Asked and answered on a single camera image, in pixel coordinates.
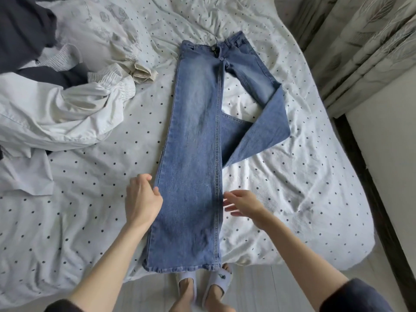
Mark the person's left hand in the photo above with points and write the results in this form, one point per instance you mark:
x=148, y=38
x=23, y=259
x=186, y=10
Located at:
x=144, y=201

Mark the person's right hand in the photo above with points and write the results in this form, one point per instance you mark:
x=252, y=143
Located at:
x=247, y=204

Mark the blue jeans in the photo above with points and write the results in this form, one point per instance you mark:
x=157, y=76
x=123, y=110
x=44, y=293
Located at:
x=192, y=159

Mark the light grey smocked garment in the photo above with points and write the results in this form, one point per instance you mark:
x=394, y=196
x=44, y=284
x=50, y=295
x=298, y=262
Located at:
x=26, y=175

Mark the cream patterned pyjama top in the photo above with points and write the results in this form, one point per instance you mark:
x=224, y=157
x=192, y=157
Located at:
x=97, y=26

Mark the black garment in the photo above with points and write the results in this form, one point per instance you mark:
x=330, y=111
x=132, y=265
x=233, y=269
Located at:
x=26, y=29

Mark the person's right forearm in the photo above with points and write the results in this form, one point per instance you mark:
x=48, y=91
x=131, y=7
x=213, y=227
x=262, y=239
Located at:
x=305, y=263

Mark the person's left forearm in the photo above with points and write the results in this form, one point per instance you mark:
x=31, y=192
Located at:
x=110, y=269

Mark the white dotted bed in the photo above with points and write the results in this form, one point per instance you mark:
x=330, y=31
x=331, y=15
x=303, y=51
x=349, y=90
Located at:
x=312, y=178

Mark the person's lower leg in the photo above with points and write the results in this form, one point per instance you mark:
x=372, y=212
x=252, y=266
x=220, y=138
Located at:
x=184, y=299
x=218, y=301

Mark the person's black left sleeve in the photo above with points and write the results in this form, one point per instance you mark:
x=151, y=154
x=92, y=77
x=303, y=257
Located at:
x=64, y=306

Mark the person's black sleeve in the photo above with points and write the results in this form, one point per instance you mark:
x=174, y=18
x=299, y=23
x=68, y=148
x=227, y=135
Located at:
x=357, y=297
x=64, y=306

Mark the person's black right sleeve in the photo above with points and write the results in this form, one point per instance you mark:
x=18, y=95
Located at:
x=357, y=297

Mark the striped beige curtain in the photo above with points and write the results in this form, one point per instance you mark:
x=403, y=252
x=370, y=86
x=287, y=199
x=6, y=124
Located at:
x=357, y=42

